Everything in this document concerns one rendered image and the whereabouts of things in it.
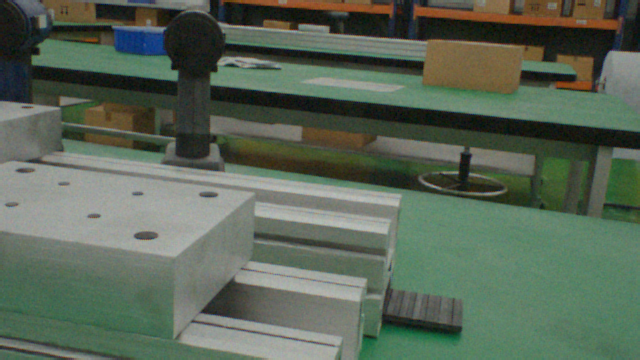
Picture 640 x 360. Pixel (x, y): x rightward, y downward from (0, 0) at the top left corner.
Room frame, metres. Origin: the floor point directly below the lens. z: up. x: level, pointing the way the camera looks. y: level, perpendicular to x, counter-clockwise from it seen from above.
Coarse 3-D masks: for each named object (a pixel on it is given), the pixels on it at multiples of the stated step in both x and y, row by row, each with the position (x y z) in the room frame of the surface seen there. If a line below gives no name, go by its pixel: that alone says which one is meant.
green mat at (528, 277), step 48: (96, 144) 1.02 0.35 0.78; (384, 192) 0.85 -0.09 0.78; (432, 240) 0.67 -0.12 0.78; (480, 240) 0.68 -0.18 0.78; (528, 240) 0.70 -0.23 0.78; (576, 240) 0.71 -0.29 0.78; (624, 240) 0.72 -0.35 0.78; (432, 288) 0.54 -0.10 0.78; (480, 288) 0.55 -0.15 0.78; (528, 288) 0.56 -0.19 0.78; (576, 288) 0.57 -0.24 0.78; (624, 288) 0.58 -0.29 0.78; (384, 336) 0.45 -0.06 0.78; (432, 336) 0.45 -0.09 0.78; (480, 336) 0.46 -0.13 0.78; (528, 336) 0.46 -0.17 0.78; (576, 336) 0.47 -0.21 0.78; (624, 336) 0.48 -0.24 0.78
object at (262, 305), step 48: (240, 288) 0.34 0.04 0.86; (288, 288) 0.33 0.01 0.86; (336, 288) 0.33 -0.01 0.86; (0, 336) 0.30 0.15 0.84; (48, 336) 0.28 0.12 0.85; (96, 336) 0.28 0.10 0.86; (144, 336) 0.27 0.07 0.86; (192, 336) 0.27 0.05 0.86; (240, 336) 0.27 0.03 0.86; (288, 336) 0.28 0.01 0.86; (336, 336) 0.28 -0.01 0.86
